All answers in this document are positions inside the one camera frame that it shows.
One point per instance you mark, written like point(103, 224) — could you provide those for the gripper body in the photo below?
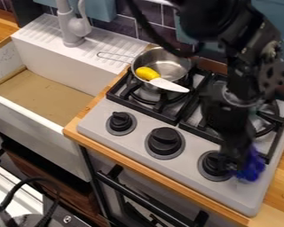
point(231, 127)

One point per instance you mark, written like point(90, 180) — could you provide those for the blue toy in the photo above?
point(252, 167)

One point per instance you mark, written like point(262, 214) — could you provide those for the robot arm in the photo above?
point(243, 35)

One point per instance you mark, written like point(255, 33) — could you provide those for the toy stove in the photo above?
point(148, 118)

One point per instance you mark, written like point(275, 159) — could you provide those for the silver pot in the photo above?
point(168, 63)

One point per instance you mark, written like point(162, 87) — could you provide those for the yellow toy knife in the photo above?
point(154, 76)

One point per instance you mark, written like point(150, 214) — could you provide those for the tap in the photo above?
point(72, 26)

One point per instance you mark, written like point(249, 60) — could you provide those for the toy sink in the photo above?
point(49, 76)

